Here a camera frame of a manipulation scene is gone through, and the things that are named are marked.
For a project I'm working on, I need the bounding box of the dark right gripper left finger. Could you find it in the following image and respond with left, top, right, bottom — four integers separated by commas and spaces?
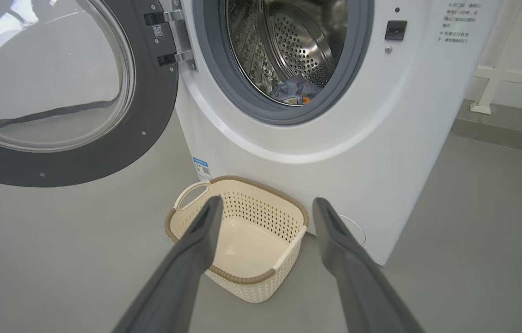
112, 195, 225, 333

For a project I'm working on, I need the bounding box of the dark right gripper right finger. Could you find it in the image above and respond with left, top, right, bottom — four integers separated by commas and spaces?
312, 197, 426, 333

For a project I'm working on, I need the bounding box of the dark round washing machine door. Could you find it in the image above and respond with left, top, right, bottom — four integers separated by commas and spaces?
0, 0, 197, 188

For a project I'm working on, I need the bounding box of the blue printed garment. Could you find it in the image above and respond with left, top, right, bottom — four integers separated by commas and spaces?
270, 73, 324, 106

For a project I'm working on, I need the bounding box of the cream perforated laundry basket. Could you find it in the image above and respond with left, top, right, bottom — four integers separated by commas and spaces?
165, 175, 310, 304

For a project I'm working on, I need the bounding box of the white front-loading washing machine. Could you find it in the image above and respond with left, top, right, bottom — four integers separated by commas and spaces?
168, 0, 504, 266

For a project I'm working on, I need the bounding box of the blue energy label sticker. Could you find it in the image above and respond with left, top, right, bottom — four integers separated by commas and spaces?
192, 157, 213, 182

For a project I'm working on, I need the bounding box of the printed text notice sticker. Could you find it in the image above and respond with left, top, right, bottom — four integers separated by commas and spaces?
436, 0, 484, 46

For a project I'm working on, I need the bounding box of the white metal frame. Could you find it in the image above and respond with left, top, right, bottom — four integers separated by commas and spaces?
469, 0, 522, 115

